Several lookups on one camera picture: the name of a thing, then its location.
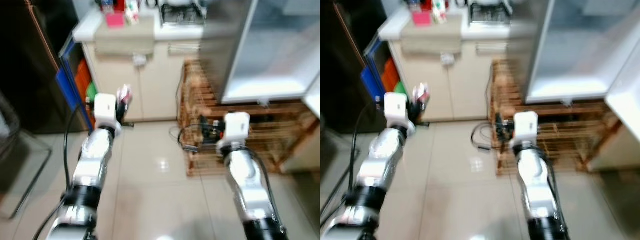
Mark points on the colourful red white snack bag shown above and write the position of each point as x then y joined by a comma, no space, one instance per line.
421,91
124,92

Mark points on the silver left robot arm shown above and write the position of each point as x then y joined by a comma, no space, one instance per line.
92,160
380,165

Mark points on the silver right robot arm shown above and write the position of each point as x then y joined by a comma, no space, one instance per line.
247,180
537,185

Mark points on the silver white fridge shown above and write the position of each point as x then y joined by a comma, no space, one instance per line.
265,55
570,55

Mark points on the white fridge drawer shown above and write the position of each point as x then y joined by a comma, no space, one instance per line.
300,6
607,6

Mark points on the green flat board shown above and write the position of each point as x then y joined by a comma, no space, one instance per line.
91,92
400,88

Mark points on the beige kitchen counter cabinet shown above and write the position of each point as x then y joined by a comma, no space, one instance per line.
465,90
155,90

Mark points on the orange red flat board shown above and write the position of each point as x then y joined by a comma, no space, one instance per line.
83,75
390,75

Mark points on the blue flat board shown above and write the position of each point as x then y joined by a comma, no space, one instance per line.
371,80
67,85

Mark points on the beige cloth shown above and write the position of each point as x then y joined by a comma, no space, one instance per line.
431,40
125,40

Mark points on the wooden slatted pallet rack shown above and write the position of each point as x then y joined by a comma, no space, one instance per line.
575,130
280,130

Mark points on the dark wooden cabinet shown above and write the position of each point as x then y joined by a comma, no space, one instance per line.
345,60
30,60

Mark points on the pink box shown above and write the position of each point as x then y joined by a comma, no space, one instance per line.
421,19
115,20

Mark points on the white green red carton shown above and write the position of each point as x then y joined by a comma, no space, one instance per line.
439,12
132,12

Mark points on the red jug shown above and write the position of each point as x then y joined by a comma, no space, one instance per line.
426,5
119,5

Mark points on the steel gas stove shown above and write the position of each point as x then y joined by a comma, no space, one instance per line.
182,16
489,15

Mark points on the white cooking pot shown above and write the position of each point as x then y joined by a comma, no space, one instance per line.
490,2
181,3

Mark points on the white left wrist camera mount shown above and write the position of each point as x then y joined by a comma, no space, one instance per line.
106,111
396,110

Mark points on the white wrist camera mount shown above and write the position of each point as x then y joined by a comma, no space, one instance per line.
396,110
106,111
526,126
236,126

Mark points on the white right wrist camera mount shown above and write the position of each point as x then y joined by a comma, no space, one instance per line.
526,126
236,126

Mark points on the white wall socket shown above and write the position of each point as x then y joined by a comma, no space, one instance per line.
139,60
446,59

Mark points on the grey metal frame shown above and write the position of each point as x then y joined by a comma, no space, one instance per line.
30,185

